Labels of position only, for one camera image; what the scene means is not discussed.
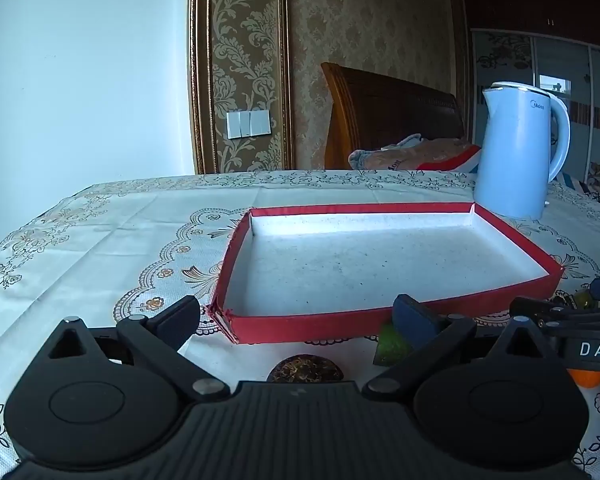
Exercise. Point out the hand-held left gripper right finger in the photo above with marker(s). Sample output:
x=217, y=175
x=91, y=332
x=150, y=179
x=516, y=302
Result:
x=415, y=322

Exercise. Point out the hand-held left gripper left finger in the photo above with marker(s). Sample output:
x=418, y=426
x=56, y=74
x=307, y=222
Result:
x=180, y=322

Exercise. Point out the orange tangerine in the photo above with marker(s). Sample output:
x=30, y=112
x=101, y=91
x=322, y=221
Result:
x=587, y=379

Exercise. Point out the green square cake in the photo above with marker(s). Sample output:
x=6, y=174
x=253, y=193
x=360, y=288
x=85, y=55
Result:
x=387, y=347

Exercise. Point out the red cardboard tray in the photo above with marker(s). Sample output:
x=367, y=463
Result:
x=355, y=270

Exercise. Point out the dark brown round slice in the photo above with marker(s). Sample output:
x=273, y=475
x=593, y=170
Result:
x=305, y=370

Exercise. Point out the floral lace tablecloth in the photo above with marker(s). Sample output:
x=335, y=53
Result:
x=105, y=260

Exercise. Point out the light blue electric kettle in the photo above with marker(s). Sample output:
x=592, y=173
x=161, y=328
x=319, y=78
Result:
x=515, y=160

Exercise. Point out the sliding door wardrobe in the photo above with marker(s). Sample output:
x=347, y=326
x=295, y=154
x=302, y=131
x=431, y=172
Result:
x=595, y=125

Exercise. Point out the printed blanket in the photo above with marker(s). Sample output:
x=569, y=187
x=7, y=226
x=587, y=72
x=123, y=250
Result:
x=420, y=152

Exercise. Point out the wooden bed headboard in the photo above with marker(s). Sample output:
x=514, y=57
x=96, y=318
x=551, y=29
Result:
x=390, y=115

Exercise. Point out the white wall light switch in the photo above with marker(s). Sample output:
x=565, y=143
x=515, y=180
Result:
x=248, y=124

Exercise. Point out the gold wall panel frame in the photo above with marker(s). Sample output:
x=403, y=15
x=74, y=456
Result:
x=284, y=60

